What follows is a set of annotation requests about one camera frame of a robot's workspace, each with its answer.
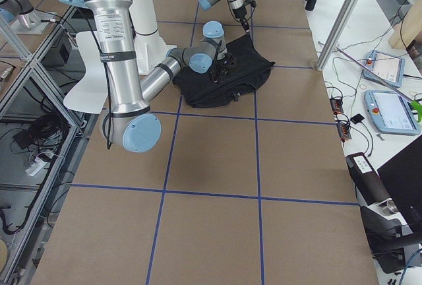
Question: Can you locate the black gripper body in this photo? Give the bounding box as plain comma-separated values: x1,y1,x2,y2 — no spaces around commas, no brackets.
210,52,237,82
232,0,256,33

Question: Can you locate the black printed t-shirt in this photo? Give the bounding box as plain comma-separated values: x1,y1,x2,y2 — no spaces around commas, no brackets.
172,34,274,108

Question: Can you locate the brown paper table cover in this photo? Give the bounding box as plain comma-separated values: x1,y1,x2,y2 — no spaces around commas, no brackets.
32,0,378,284

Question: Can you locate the white plastic chair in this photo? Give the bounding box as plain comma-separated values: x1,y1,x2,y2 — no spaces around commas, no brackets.
63,31,107,114

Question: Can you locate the far blue teach pendant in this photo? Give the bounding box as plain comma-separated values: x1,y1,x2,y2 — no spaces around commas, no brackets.
365,50,405,88

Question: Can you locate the blue teach pendant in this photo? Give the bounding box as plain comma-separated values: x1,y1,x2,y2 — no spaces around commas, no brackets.
364,90,421,135
365,50,405,88

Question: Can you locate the near blue teach pendant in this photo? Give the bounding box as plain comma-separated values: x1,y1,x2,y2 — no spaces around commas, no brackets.
364,90,421,135

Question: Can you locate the brown cylinder device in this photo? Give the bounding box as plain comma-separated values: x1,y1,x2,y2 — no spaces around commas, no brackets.
346,152,390,205

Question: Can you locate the black monitor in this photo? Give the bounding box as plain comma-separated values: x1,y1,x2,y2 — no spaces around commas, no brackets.
378,137,422,232

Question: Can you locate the aluminium frame post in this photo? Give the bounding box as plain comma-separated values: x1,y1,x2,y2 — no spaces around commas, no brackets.
316,0,358,71

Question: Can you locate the aluminium frame rail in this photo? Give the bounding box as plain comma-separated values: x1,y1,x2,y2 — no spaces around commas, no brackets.
1,9,95,284

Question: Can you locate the green handled grabber tool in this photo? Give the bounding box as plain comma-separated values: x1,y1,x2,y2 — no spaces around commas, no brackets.
334,46,422,121

